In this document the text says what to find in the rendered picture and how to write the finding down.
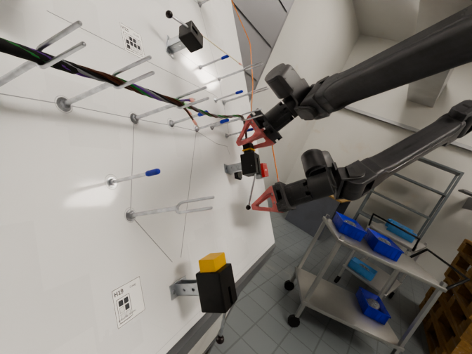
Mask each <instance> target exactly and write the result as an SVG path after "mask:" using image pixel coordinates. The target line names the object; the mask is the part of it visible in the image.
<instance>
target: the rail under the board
mask: <svg viewBox="0 0 472 354"><path fill-rule="evenodd" d="M275 247H276V244H273V245H272V246H271V247H270V248H269V249H268V250H267V251H266V252H265V253H264V254H263V255H262V256H261V257H260V258H259V259H258V260H257V262H255V264H253V266H252V267H250V269H248V271H246V272H245V274H243V276H241V278H240V279H238V281H236V283H235V288H236V292H237V296H238V294H239V293H240V292H241V291H242V290H243V289H244V288H245V287H246V285H247V284H248V283H249V282H250V281H251V279H252V278H253V277H254V276H255V275H256V273H257V272H258V271H259V270H260V269H261V268H262V267H263V266H264V264H265V263H266V262H267V261H268V259H269V258H270V257H271V255H272V253H273V251H274V249H275ZM221 314H222V313H205V314H204V315H203V316H202V317H201V318H200V319H199V320H198V322H197V323H196V324H195V325H194V326H193V327H192V328H191V329H190V330H189V331H188V332H187V333H186V334H185V335H184V336H183V337H182V338H181V339H180V340H179V341H178V342H177V343H176V344H175V345H174V346H173V347H172V348H171V349H170V350H169V351H168V353H167V354H188V353H189V352H190V350H191V349H192V348H193V347H194V346H195V344H196V343H197V342H198V341H199V340H200V339H201V338H202V337H203V335H204V334H205V333H206V332H207V331H208V329H209V328H210V327H211V326H212V324H213V323H215V321H216V320H217V319H218V318H219V317H220V316H221Z"/></svg>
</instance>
